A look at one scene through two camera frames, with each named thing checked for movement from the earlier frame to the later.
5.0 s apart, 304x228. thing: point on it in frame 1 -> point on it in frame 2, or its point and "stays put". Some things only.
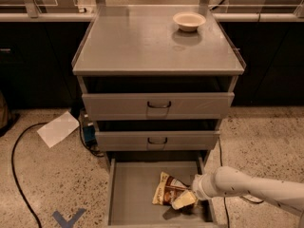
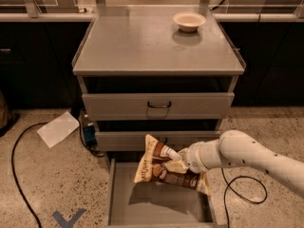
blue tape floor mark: (69, 223) stays put
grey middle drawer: (158, 141) stays put
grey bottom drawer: (132, 182) stays put
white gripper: (199, 188) -> (192, 157)
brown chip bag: (167, 188) -> (151, 168)
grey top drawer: (157, 105) stays put
